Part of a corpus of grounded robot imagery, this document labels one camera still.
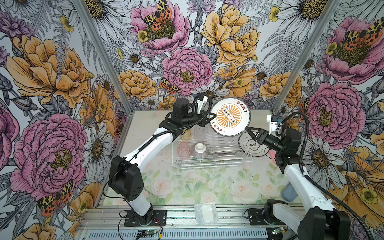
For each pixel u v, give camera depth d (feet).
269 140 2.21
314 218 1.29
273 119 2.23
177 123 2.00
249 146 3.27
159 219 2.44
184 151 2.86
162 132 1.77
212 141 3.19
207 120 2.38
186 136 3.27
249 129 2.36
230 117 2.40
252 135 2.28
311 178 2.86
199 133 3.16
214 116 2.40
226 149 2.73
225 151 3.08
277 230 2.35
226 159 2.63
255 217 2.43
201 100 2.19
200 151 2.99
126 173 1.44
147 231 2.34
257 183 2.79
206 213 2.49
